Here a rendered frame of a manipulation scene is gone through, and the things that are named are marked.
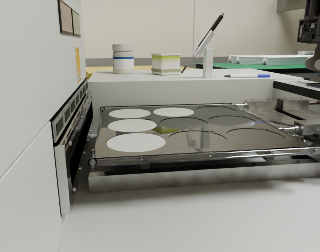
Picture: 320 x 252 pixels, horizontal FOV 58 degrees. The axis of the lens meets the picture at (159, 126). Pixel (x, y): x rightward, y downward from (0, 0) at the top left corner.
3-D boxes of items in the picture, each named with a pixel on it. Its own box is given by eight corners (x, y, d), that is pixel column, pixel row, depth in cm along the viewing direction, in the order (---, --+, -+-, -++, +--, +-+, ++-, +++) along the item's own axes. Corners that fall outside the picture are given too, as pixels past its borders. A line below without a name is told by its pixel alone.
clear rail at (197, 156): (87, 169, 41) (87, 160, 41) (88, 165, 43) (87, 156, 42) (324, 155, 47) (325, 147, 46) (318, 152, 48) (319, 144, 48)
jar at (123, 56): (113, 74, 96) (112, 44, 93) (113, 72, 102) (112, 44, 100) (134, 74, 97) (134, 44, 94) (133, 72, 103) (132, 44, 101)
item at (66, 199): (58, 216, 38) (50, 146, 35) (88, 125, 79) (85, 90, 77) (72, 214, 38) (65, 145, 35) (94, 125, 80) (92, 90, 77)
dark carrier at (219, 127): (96, 161, 43) (95, 157, 43) (104, 110, 76) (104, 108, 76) (309, 149, 48) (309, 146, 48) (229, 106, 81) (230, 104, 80)
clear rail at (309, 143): (316, 155, 46) (317, 147, 46) (228, 107, 82) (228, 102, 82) (324, 155, 47) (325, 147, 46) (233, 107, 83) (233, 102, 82)
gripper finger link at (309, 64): (298, 83, 73) (303, 45, 71) (320, 82, 74) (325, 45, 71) (306, 85, 70) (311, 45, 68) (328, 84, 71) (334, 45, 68)
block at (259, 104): (248, 111, 81) (249, 101, 80) (243, 109, 84) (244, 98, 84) (275, 110, 82) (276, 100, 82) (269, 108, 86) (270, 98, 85)
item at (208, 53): (193, 79, 82) (194, 30, 79) (189, 77, 86) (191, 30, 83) (213, 79, 83) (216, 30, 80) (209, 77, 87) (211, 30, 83)
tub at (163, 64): (161, 76, 91) (161, 53, 89) (150, 74, 98) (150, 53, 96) (181, 74, 95) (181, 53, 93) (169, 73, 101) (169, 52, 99)
